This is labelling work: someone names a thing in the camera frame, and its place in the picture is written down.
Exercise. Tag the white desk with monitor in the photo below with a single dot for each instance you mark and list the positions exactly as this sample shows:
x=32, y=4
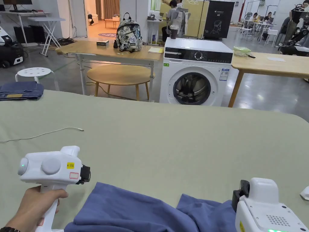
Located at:
x=19, y=14

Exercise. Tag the small white object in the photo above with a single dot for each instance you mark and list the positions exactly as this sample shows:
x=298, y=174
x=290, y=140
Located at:
x=305, y=193

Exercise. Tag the folded blue jeans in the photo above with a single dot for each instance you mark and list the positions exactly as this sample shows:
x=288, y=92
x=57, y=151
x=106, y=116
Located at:
x=19, y=90

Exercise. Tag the bed with pale green sheet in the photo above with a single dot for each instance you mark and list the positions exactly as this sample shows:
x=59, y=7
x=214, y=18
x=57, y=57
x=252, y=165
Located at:
x=169, y=145

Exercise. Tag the white washing machine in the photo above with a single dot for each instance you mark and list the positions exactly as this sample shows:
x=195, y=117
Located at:
x=193, y=72

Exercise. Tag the group of people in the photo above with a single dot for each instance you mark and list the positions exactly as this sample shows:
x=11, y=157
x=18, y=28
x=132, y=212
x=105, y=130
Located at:
x=260, y=19

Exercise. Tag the dark blue shirt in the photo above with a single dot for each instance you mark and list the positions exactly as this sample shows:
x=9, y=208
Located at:
x=135, y=212

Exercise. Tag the person's left forearm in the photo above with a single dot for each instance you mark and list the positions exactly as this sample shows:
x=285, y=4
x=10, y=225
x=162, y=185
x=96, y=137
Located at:
x=7, y=229

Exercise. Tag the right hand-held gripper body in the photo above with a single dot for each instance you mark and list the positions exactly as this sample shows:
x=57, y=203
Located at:
x=263, y=205

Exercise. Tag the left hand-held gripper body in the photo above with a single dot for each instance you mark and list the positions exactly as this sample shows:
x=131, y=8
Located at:
x=48, y=174

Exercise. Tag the black and white robot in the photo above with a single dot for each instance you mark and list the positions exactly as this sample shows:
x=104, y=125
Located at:
x=9, y=50
x=294, y=46

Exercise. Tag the black display board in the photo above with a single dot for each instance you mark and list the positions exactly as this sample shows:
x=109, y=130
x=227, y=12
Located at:
x=218, y=19

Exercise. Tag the person's left hand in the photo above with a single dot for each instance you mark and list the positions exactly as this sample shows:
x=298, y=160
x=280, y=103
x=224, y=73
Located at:
x=31, y=207

